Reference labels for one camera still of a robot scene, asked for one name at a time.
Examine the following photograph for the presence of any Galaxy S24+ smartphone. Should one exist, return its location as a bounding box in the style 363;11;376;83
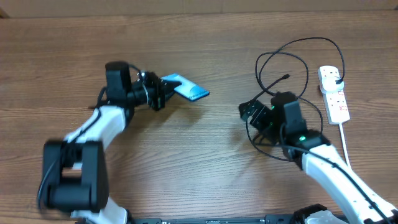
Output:
161;73;210;101

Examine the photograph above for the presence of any black USB charging cable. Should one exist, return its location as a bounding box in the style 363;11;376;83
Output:
245;37;346;162

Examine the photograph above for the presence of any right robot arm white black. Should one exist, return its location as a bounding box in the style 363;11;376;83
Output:
238;92;397;223

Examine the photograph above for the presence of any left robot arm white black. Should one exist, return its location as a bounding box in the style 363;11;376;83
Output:
37;61;181;223

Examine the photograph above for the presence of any white charger plug adapter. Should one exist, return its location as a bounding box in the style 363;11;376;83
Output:
320;76;345;94

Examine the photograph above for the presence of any white power strip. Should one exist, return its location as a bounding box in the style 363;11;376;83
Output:
318;65;350;124

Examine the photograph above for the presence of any white power strip cord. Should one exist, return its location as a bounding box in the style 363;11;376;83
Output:
338;123;352;170

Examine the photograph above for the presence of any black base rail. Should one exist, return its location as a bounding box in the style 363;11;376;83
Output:
124;203;352;224

